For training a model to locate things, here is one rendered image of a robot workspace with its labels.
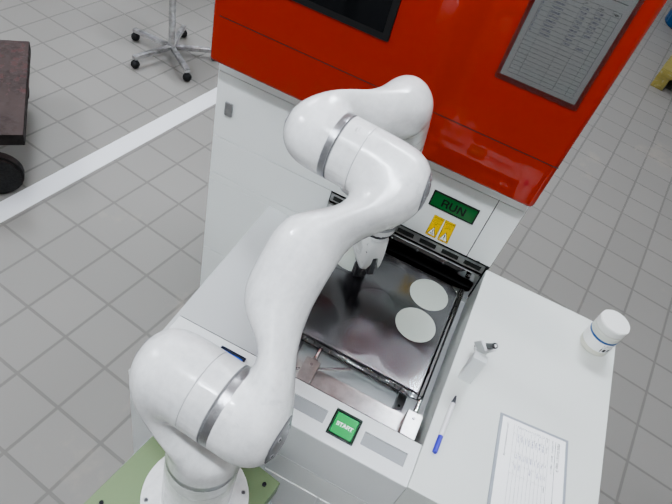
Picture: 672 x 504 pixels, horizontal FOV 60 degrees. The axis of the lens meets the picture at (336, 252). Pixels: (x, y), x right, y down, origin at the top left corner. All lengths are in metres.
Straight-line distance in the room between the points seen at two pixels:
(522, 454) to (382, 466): 0.29
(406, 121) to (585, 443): 0.79
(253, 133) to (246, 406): 0.94
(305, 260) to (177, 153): 2.36
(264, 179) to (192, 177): 1.36
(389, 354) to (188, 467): 0.59
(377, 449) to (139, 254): 1.69
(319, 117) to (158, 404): 0.44
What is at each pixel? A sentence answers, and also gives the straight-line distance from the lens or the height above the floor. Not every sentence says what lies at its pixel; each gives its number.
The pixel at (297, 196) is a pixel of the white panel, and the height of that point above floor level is 0.90.
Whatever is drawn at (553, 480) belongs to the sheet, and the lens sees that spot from 1.29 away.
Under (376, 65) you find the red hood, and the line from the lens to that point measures 1.27.
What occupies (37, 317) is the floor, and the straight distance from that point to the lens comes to 2.46.
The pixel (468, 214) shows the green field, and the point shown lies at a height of 1.10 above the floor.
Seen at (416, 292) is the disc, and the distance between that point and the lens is 1.49.
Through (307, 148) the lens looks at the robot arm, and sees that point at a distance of 0.82.
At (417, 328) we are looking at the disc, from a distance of 1.42.
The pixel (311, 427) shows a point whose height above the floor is 0.96.
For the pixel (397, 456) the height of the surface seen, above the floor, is 0.96.
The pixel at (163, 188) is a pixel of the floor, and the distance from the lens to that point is 2.90.
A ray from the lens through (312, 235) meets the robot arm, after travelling 0.77.
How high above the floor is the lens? 1.98
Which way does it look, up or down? 46 degrees down
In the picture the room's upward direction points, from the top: 19 degrees clockwise
